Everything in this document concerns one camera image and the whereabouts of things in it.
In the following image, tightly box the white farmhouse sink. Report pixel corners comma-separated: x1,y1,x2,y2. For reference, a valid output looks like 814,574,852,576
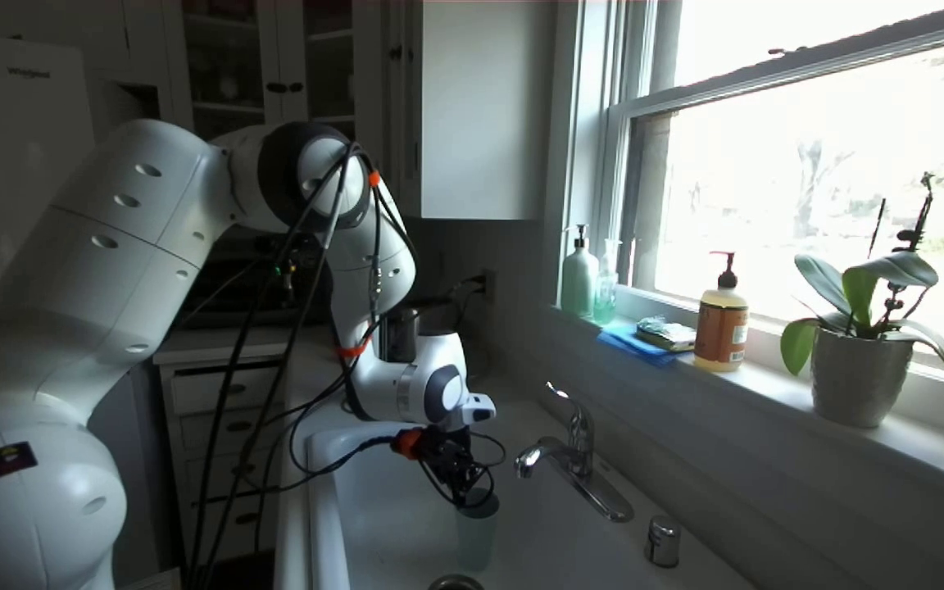
271,403,752,590

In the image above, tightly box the blue sponge on sill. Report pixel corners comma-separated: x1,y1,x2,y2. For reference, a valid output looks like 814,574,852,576
601,319,693,364

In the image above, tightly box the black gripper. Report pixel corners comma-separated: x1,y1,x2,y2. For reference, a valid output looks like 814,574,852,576
419,426,490,506

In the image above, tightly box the orchid in grey pot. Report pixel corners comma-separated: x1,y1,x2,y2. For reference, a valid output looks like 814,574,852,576
781,169,944,431

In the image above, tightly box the window frame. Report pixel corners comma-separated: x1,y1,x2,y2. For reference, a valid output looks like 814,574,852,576
563,0,944,333

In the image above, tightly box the white upper wall cabinet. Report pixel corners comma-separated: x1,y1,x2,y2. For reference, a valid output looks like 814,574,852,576
419,0,554,220

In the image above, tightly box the light blue cup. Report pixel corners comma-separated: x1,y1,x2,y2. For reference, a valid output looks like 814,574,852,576
456,493,498,571

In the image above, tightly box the amber soap pump bottle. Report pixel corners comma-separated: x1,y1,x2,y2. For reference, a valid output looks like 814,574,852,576
693,252,747,375

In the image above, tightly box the steel kettle on counter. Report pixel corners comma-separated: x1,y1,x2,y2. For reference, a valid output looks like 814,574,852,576
383,308,419,364

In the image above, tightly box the chrome sink faucet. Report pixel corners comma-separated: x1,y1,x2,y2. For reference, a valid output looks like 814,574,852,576
513,380,631,522

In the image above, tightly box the sink drain strainer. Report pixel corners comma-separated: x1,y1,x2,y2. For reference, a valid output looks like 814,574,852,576
429,574,482,590

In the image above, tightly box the white drawer cabinet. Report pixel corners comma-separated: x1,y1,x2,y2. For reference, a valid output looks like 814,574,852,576
155,332,286,561

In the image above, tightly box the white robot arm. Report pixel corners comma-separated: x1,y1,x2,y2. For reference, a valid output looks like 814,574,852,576
0,117,495,590

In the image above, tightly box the chrome sink side knob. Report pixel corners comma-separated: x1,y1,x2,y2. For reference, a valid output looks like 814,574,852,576
644,518,680,568

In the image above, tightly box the green soap pump bottle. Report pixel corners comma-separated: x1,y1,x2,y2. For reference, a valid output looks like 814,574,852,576
561,229,596,319

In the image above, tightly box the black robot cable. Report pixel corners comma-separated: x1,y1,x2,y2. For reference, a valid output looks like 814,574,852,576
180,143,508,583

